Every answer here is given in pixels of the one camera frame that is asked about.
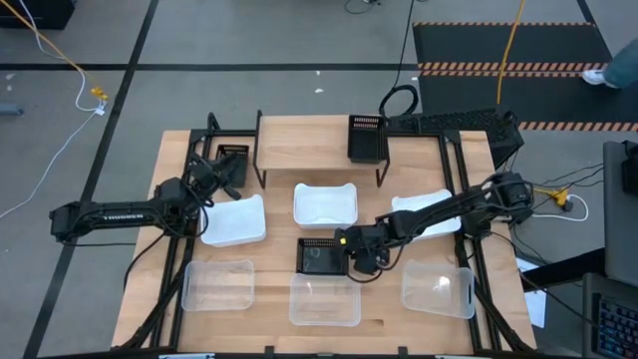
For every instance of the white paper sheet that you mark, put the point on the white paper sheet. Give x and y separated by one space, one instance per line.
536 309

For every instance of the grey floor object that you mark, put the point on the grey floor object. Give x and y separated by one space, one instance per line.
10 108

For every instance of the black floor cabinet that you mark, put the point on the black floor cabinet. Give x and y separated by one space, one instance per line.
35 15

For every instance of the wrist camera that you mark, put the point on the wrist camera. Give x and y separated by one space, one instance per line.
366 266
232 193

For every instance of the backlit laptop keyboard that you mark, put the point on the backlit laptop keyboard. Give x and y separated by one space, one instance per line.
618 329

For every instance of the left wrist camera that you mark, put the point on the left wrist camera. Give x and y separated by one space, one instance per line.
232 193

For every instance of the grey desk panel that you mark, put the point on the grey desk panel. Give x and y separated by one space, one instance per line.
618 239

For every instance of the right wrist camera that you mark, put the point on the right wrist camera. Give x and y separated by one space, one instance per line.
366 266

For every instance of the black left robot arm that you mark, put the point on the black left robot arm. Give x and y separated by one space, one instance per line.
119 217

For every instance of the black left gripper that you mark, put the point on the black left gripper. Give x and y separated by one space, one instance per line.
207 174

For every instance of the clear plastic basket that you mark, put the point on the clear plastic basket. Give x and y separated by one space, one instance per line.
433 291
219 286
324 301

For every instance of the white plastic basket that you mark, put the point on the white plastic basket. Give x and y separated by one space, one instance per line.
414 202
324 207
234 222

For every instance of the person's shoe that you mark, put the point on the person's shoe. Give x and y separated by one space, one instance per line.
593 77

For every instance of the black metal table frame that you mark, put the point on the black metal table frame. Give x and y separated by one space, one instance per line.
226 133

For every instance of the black mesh computer tower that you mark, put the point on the black mesh computer tower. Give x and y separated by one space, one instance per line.
463 122

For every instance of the black desk object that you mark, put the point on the black desk object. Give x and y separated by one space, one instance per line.
630 174

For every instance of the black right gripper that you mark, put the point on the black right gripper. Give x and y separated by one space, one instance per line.
366 239

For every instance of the person's leg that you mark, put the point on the person's leg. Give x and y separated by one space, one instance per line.
623 67

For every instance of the wooden shelf with black legs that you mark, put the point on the wooden shelf with black legs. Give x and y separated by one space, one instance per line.
304 142

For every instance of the black hazard-striped floor mat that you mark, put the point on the black hazard-striped floor mat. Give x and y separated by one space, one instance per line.
473 47

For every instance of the black slotted plastic basket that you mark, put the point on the black slotted plastic basket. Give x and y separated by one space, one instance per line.
366 144
234 148
316 259

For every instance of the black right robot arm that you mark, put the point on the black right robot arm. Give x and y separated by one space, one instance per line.
448 209

